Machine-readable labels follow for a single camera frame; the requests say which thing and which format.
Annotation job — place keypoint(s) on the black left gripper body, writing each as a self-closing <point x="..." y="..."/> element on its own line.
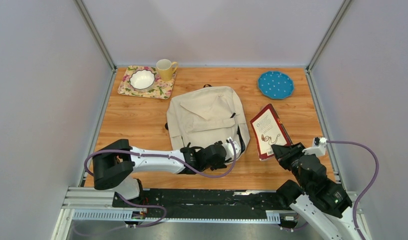
<point x="215" y="166"/>

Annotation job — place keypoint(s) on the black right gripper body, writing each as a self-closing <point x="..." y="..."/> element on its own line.
<point x="289" y="162"/>

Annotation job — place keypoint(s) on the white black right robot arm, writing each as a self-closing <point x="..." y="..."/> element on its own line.
<point x="323" y="203"/>

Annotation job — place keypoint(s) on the white scalloped bowl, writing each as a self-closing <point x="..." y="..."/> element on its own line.
<point x="142" y="80"/>

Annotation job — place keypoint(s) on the blue polka dot plate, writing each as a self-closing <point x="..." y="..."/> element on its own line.
<point x="275" y="85"/>

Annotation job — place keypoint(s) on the cream canvas backpack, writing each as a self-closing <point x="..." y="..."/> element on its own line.
<point x="207" y="116"/>

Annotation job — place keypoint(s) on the red cover book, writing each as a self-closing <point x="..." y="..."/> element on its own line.
<point x="269" y="130"/>

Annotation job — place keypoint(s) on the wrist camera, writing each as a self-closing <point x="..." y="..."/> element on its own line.
<point x="318" y="148"/>
<point x="233" y="151"/>

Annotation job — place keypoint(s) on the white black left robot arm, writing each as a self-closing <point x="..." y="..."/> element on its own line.
<point x="111" y="166"/>

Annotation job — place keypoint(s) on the yellow ceramic mug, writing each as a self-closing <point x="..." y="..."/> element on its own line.
<point x="166" y="69"/>

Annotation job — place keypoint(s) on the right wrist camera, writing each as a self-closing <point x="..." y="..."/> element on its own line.
<point x="318" y="148"/>

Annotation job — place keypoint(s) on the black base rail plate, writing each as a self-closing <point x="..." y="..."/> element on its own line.
<point x="214" y="204"/>

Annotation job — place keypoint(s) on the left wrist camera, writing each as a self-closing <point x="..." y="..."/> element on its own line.
<point x="233" y="151"/>

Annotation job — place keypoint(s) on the floral square tray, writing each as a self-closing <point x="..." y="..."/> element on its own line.
<point x="160" y="90"/>

